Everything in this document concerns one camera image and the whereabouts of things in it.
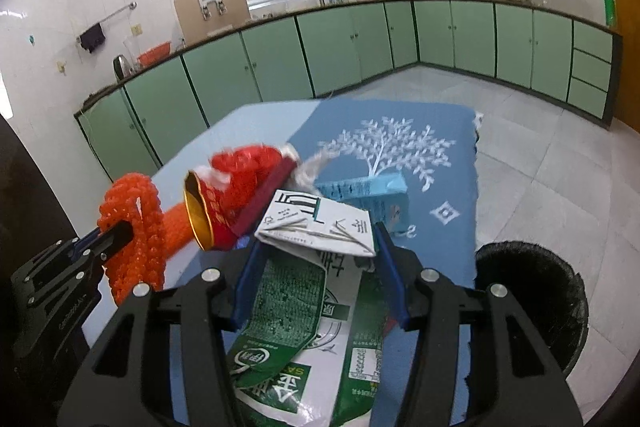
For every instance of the orange plastic net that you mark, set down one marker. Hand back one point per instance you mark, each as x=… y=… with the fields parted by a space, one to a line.
x=157 y=235

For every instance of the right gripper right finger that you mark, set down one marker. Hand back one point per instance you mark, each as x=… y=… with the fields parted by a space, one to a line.
x=518 y=380

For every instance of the red paper cup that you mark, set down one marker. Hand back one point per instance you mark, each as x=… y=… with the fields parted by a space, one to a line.
x=225 y=198

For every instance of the cardboard box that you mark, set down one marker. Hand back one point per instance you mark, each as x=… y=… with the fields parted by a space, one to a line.
x=202 y=19

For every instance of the dark hanging towel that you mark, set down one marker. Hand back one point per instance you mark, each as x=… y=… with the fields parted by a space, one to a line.
x=92 y=38

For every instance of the red basin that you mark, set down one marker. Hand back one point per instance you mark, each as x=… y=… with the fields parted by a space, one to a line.
x=155 y=55

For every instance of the black trash bin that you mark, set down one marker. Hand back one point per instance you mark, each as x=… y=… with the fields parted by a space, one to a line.
x=549 y=290

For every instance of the wooden door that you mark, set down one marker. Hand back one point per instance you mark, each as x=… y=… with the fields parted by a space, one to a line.
x=627 y=106

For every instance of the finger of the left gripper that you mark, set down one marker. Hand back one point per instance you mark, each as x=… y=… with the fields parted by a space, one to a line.
x=103 y=246

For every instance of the white crumpled tissue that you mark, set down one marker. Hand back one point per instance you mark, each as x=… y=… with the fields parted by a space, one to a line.
x=305 y=174

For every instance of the green bottle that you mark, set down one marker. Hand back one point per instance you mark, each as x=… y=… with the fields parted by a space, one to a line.
x=610 y=13

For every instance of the metal kettle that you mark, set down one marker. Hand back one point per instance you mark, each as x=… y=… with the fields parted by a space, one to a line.
x=122 y=67

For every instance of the dark blue tree mat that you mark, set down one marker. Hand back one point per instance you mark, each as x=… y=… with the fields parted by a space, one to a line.
x=412 y=166

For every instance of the wall towel rail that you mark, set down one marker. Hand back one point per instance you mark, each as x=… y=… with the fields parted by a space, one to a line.
x=128 y=7

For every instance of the green white milk bag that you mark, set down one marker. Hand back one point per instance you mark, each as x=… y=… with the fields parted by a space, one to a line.
x=310 y=301

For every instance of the light blue mat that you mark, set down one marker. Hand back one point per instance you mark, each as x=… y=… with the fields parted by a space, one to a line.
x=268 y=123

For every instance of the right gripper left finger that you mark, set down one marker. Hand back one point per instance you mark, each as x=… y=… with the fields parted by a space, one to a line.
x=125 y=380

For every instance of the green lower kitchen cabinets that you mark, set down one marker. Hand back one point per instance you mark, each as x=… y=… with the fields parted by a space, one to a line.
x=141 y=123

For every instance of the blue milk carton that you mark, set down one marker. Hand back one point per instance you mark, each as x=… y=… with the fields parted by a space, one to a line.
x=385 y=197

